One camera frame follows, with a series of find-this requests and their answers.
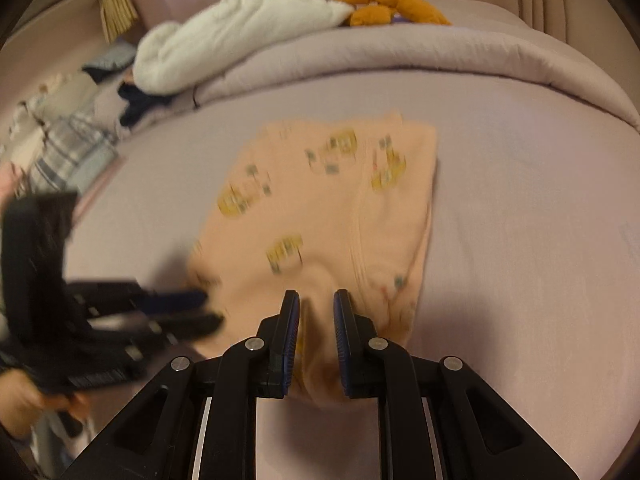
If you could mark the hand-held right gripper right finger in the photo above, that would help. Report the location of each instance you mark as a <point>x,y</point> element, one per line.
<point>342,340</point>

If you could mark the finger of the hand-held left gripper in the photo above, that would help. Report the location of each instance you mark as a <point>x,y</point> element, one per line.
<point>170,300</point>
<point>200,324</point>

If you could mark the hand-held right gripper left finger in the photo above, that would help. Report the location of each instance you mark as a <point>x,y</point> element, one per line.
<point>290,340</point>

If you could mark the peach duck-print shirt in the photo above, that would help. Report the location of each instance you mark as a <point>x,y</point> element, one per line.
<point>320,220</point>

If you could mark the person's left hand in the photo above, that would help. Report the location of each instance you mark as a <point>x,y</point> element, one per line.
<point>20,400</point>

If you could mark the grey plaid cloth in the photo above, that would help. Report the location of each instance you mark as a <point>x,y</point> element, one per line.
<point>75,155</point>

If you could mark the grey pillow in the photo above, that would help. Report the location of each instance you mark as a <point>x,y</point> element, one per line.
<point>82,95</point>

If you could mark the black garment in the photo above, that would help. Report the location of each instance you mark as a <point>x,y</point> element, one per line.
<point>140,105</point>

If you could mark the bed with lavender sheet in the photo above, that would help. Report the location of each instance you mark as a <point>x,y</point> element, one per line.
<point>525,260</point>

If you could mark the blue striped folded cloth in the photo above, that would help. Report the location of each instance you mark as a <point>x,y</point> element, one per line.
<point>112,57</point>

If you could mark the white fluffy blanket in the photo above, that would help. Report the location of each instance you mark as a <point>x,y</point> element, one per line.
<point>225,35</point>

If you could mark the yellow striped hanging cloth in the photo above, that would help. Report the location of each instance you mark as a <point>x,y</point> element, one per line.
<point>117,10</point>

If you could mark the grey duvet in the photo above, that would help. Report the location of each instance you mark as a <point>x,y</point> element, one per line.
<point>450,50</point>

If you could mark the orange plush toy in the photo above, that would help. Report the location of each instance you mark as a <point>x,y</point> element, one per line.
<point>400,2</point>

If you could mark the pink padded headboard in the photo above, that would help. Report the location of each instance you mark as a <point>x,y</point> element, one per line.
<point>565,5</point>

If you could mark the white wall shelf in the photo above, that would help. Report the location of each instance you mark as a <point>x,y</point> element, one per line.
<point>50,5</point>

